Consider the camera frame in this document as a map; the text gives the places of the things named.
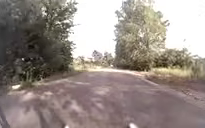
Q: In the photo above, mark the dry grass verge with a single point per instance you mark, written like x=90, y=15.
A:
x=176, y=73

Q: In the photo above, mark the dirt verge strip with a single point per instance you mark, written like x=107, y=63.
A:
x=40, y=82

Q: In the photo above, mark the grey asphalt road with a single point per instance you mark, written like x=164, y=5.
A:
x=113, y=100

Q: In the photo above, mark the distant trees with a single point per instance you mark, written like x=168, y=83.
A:
x=98, y=58

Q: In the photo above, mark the tall green tree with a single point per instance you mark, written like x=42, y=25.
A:
x=140, y=33

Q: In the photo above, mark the robot's own part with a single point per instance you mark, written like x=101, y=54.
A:
x=132, y=125
x=66, y=126

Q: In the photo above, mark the green bushes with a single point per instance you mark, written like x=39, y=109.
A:
x=180, y=59

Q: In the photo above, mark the row of dark trees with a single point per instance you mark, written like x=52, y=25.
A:
x=33, y=40

